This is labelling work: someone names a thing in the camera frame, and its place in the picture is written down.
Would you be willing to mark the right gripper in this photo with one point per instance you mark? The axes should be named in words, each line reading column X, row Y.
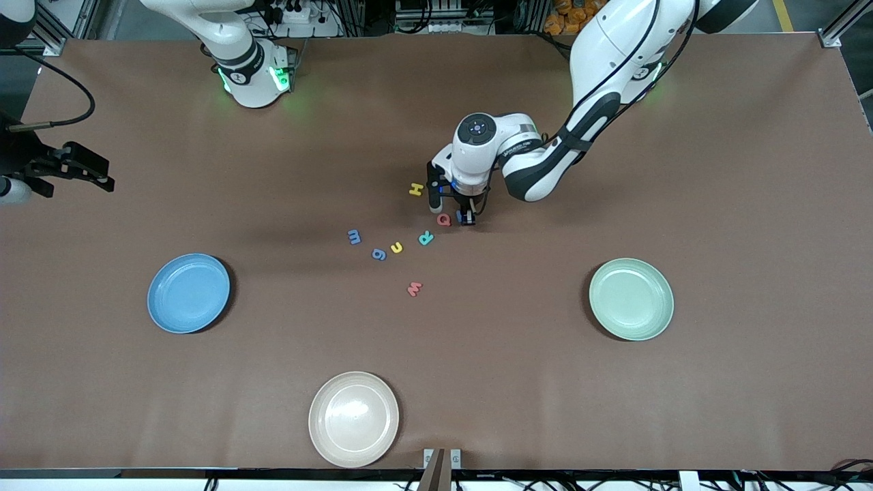
column 24, row 154

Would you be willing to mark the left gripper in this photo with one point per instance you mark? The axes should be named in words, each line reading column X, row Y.
column 466, row 202

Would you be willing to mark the red foam letter Q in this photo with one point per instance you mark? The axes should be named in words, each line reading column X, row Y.
column 448, row 221

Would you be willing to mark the teal foam letter R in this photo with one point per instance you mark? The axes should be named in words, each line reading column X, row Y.
column 426, row 237

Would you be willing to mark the yellow foam letter H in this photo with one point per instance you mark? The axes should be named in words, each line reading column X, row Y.
column 417, row 189

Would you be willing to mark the red foam letter w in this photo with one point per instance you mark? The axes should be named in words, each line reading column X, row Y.
column 414, row 289

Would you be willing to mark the blue foam letter g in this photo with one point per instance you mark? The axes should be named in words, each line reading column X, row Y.
column 378, row 254

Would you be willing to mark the blue foam letter m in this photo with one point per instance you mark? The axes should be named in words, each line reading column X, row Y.
column 354, row 236

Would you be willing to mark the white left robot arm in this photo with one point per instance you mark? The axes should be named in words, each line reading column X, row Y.
column 614, row 41

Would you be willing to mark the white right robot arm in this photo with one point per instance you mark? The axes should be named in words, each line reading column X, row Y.
column 252, row 75

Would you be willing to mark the blue plate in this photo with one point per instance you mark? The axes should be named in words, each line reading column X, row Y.
column 189, row 293

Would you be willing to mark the green plate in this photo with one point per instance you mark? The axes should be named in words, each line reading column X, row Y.
column 631, row 299

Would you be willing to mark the grey metal equipment rack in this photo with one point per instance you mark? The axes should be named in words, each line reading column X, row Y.
column 443, row 10

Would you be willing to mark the bag of orange items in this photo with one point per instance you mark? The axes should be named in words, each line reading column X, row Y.
column 559, row 20

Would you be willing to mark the beige plate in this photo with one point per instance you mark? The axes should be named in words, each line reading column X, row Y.
column 354, row 419

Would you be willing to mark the brown table cover sheet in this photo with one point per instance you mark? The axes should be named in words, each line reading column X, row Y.
column 136, row 409

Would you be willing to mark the white power strip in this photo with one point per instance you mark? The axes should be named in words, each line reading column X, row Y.
column 297, row 13

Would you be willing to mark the aluminium frame strut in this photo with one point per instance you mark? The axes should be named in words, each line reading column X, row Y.
column 54, row 45
column 831, row 39

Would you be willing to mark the camera post with brackets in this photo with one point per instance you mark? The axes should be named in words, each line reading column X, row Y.
column 436, row 477

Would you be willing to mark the white table frame rail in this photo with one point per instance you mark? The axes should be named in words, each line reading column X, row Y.
column 68, row 485

